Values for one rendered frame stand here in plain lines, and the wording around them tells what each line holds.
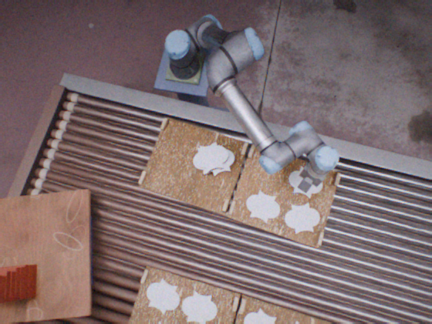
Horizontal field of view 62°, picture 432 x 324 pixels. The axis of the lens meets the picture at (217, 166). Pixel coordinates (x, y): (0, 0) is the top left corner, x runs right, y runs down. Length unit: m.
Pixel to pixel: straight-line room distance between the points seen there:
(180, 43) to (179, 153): 0.48
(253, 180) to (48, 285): 0.94
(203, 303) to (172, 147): 0.69
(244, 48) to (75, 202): 0.92
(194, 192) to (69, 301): 0.66
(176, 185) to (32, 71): 1.99
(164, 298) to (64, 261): 0.43
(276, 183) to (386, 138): 1.41
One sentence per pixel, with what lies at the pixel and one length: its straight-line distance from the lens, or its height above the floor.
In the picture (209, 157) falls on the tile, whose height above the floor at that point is 1.00.
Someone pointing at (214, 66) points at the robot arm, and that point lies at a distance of 1.29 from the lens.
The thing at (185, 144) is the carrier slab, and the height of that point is 0.94.
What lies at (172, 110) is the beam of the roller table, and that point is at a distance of 1.75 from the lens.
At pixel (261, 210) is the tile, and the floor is 0.95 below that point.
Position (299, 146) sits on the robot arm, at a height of 1.32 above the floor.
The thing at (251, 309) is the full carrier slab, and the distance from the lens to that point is 1.57.
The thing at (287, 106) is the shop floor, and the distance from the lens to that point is 2.76.
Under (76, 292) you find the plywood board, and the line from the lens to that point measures 1.58.
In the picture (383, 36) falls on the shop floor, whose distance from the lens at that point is 3.23.
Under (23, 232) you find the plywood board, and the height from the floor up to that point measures 1.04.
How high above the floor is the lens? 2.49
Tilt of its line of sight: 75 degrees down
